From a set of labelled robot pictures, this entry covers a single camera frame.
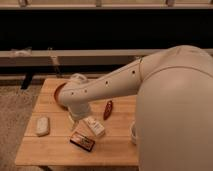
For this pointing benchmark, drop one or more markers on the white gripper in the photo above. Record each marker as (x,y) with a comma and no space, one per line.
(77,114)

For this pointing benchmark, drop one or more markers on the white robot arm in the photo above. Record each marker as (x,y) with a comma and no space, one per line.
(174,106)

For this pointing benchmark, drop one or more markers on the dark orange flat box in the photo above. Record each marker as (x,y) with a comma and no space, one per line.
(82,141)

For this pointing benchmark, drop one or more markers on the white small box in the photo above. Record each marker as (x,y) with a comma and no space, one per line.
(96,127)

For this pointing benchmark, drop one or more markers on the wooden table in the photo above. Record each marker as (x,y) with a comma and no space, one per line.
(114,148)

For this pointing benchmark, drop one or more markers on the crumpled clear plastic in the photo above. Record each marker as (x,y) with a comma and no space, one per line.
(21,52)

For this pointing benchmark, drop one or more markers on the long metal rail beam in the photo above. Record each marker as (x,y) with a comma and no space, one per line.
(95,57)

